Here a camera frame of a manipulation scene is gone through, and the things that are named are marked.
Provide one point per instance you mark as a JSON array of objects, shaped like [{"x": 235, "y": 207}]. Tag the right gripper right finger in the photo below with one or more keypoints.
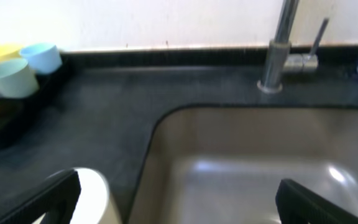
[{"x": 303, "y": 205}]

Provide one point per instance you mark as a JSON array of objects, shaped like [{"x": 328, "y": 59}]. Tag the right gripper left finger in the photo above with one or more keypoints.
[{"x": 54, "y": 196}]

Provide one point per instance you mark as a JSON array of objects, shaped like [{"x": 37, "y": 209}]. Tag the white cup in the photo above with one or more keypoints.
[{"x": 95, "y": 199}]

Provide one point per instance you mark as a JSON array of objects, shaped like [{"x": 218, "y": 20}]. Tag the steel sink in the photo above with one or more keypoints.
[{"x": 259, "y": 155}]

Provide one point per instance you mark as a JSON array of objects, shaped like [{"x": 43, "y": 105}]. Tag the black tray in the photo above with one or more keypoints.
[
  {"x": 53, "y": 84},
  {"x": 26, "y": 124}
]

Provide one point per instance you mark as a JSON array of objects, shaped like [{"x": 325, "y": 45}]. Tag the green cup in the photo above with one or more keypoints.
[{"x": 12, "y": 81}]

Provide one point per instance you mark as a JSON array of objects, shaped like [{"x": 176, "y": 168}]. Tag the blue cup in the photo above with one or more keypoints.
[{"x": 43, "y": 57}]

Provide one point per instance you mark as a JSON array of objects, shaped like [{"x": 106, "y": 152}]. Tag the steel tap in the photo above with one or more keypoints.
[{"x": 273, "y": 62}]

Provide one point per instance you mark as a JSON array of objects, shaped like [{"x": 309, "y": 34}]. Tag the yellow cup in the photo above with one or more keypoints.
[{"x": 3, "y": 51}]

